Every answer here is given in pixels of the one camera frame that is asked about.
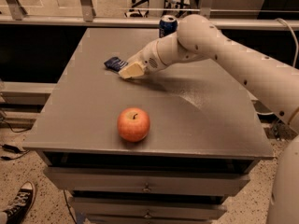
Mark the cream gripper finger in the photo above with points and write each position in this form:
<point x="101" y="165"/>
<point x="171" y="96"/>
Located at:
<point x="135" y="69"/>

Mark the blue soda can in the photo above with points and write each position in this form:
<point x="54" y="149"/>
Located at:
<point x="168" y="25"/>

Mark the grey drawer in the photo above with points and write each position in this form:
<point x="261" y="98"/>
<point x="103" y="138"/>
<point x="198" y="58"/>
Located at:
<point x="149" y="182"/>
<point x="146" y="209"/>

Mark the dark blue snack bar wrapper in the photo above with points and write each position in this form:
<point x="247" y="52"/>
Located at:
<point x="115" y="64"/>

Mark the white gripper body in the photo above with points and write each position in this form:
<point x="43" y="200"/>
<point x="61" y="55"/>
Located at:
<point x="147" y="60"/>

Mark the grey drawer cabinet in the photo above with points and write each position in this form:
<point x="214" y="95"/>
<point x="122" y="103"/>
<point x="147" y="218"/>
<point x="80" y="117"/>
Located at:
<point x="201" y="121"/>

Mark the red apple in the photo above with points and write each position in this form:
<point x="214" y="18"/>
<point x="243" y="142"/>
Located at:
<point x="133" y="124"/>

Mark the metal railing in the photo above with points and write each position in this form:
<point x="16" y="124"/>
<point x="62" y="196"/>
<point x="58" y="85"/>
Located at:
<point x="90" y="13"/>

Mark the top grey drawer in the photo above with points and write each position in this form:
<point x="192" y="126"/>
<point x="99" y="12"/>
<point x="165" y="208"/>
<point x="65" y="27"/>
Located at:
<point x="149" y="182"/>

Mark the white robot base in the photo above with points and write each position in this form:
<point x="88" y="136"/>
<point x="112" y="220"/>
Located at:
<point x="284" y="201"/>

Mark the black power adapter with cable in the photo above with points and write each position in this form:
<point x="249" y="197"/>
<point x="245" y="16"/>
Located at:
<point x="16" y="151"/>

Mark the middle grey drawer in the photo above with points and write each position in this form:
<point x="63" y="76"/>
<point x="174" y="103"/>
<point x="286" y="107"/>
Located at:
<point x="146" y="209"/>

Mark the black and white sneaker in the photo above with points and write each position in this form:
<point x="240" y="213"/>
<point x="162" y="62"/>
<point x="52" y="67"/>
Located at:
<point x="18" y="208"/>

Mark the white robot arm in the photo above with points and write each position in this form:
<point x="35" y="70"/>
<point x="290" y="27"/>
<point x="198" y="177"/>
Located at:
<point x="274" y="83"/>

